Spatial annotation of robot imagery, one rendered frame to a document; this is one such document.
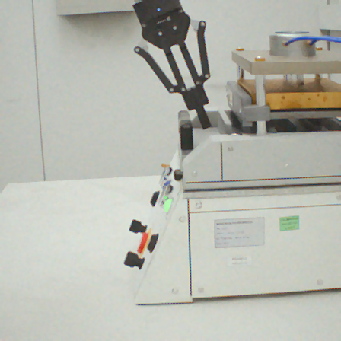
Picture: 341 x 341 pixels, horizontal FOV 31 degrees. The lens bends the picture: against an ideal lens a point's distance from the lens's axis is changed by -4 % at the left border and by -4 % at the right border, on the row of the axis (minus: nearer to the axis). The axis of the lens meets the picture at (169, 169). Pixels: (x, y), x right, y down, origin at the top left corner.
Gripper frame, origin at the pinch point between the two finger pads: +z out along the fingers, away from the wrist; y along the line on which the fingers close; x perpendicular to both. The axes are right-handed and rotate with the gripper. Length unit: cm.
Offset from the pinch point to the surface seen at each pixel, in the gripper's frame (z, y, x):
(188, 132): 1.8, 3.0, 7.6
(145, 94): 10, 18, -148
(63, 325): 18.5, 29.8, 22.8
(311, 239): 21.9, -8.7, 17.1
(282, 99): 1.8, -12.2, 10.4
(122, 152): 29, 36, -147
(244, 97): -0.8, -6.9, 11.2
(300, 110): 4.5, -14.4, 10.1
